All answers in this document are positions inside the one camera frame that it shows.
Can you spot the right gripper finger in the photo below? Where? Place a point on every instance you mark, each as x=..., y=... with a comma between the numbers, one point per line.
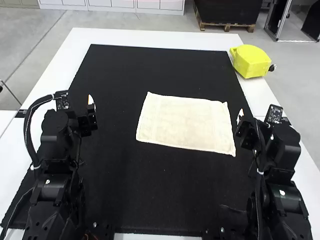
x=240, y=112

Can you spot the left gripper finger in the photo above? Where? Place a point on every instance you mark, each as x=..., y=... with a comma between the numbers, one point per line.
x=89, y=99

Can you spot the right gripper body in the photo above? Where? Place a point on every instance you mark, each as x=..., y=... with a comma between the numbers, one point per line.
x=246, y=135

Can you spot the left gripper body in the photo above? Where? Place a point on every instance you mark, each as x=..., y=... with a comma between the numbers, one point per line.
x=88, y=122

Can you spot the pale towel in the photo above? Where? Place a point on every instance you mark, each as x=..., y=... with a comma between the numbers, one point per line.
x=185, y=125

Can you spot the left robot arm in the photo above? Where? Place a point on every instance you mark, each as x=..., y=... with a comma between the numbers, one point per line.
x=55, y=190

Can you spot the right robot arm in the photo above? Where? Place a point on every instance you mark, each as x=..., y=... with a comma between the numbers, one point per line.
x=282, y=155

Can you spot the yellow plastic case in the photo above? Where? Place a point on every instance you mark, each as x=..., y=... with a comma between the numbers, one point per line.
x=250, y=61

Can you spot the black mat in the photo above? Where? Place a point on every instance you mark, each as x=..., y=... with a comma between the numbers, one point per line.
x=150, y=75

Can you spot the wooden pallet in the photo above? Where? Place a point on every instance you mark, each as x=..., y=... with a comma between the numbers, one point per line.
x=226, y=26

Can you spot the grey cupboard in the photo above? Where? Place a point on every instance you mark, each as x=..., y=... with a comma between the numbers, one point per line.
x=112, y=5

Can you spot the black stack of sheets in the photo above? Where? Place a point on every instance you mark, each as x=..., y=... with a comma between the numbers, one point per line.
x=225, y=11

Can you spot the black panel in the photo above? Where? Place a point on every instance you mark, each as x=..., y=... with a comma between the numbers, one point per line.
x=312, y=22

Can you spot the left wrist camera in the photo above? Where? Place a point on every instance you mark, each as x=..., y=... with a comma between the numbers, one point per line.
x=62, y=101

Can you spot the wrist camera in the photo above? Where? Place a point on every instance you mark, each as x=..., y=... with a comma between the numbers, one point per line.
x=62, y=101
x=274, y=113

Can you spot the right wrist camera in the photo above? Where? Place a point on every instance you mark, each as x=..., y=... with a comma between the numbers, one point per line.
x=274, y=113

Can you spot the metal frame cart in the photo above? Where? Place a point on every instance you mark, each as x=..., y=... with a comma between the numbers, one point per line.
x=277, y=22

